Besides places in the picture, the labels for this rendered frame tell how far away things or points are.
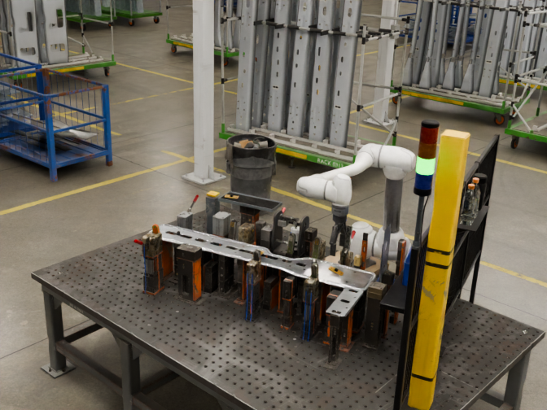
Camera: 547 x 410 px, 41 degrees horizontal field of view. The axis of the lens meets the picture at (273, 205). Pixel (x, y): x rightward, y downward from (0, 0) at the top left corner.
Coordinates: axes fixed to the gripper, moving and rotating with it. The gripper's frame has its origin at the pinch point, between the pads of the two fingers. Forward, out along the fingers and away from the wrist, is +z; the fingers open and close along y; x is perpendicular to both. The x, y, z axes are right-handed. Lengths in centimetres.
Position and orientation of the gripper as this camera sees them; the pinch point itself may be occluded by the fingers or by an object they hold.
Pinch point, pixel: (337, 249)
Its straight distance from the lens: 390.3
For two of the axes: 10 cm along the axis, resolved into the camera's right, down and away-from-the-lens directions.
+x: 9.0, 1.9, -3.9
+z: -0.3, 9.3, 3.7
